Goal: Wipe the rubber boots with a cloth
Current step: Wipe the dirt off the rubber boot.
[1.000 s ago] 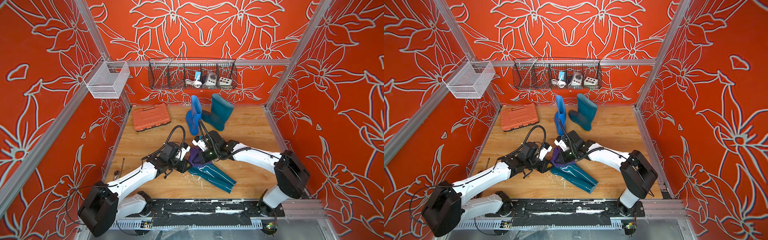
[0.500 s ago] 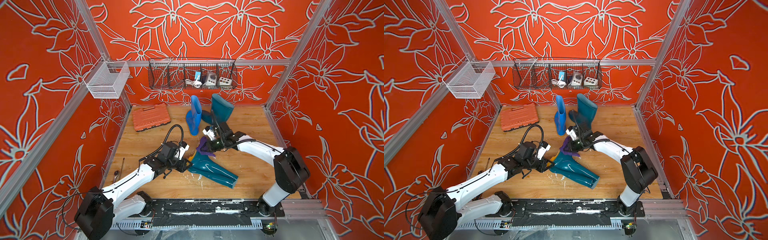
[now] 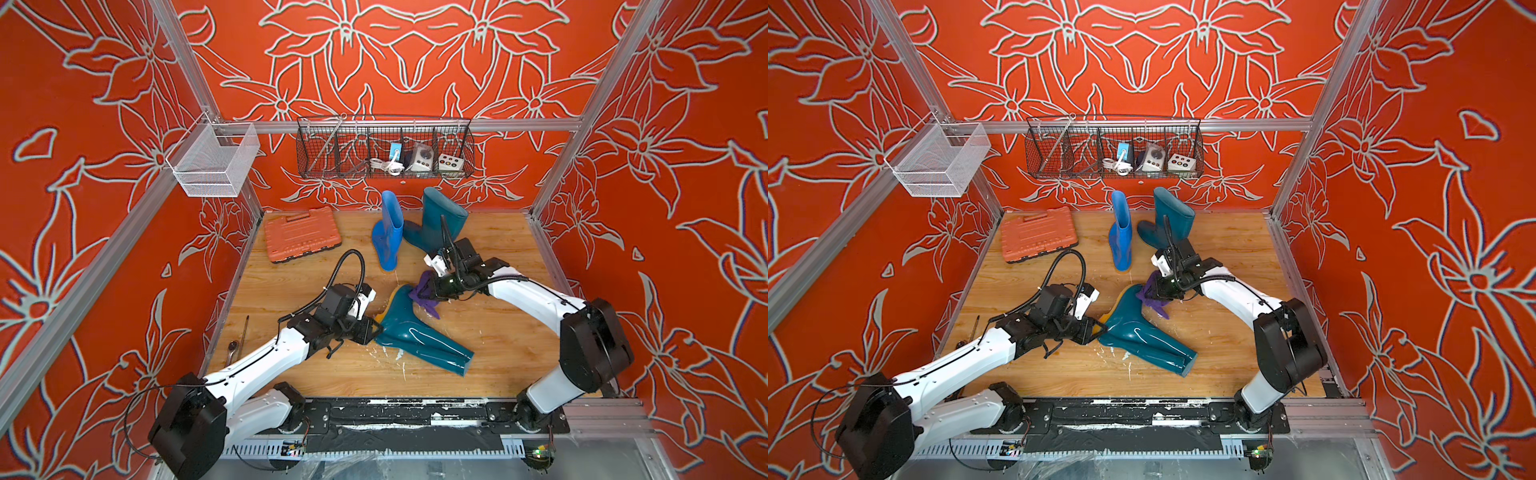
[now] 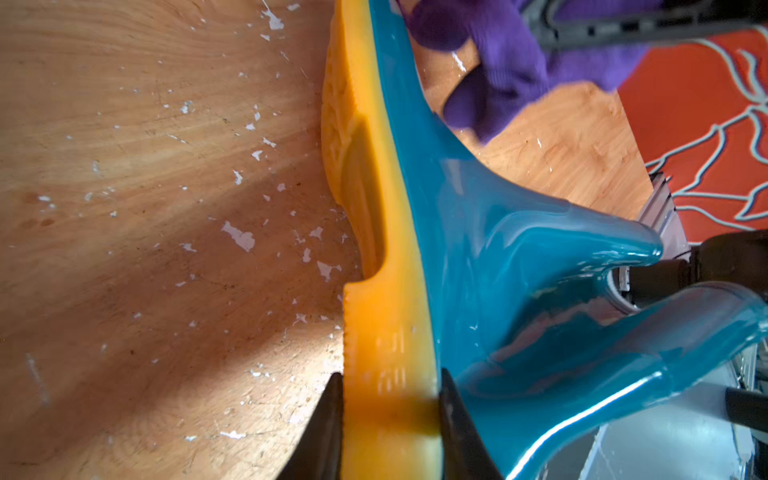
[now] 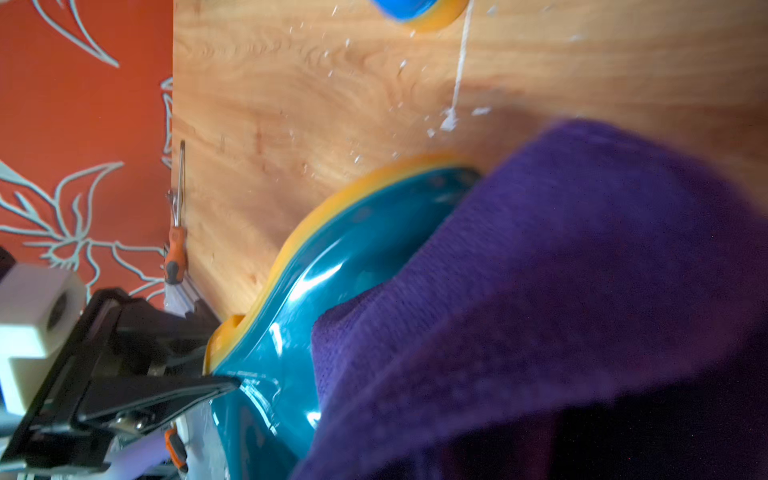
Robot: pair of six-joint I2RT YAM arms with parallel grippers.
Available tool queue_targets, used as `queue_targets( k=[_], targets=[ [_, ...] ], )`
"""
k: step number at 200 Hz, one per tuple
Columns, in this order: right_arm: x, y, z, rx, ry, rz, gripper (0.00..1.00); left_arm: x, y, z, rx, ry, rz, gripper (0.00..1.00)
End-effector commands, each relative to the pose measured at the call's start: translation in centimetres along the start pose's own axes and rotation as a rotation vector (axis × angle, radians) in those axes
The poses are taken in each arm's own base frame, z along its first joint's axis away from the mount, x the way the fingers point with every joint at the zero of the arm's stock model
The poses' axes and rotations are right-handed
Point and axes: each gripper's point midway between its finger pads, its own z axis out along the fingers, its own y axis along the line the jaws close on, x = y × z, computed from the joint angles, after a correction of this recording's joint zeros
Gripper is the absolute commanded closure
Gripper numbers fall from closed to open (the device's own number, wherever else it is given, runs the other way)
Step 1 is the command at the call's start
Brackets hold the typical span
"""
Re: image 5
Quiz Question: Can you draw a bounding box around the purple cloth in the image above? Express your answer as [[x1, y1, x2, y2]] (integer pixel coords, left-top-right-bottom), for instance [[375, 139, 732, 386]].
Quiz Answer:
[[294, 120, 767, 479]]

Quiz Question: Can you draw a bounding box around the dark teal rubber boot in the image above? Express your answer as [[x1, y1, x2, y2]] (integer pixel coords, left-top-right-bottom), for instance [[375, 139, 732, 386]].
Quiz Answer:
[[203, 156, 480, 479]]

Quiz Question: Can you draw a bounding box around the orange handled screwdriver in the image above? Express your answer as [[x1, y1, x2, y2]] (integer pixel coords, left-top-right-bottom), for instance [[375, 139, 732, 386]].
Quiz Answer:
[[164, 140, 187, 285]]

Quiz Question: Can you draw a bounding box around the blue rubber boot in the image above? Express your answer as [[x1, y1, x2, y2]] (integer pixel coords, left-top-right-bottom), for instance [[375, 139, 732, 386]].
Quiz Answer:
[[371, 0, 470, 32]]

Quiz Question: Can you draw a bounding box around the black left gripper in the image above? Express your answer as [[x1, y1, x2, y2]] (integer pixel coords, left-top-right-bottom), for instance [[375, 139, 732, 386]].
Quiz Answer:
[[1, 289, 240, 474]]

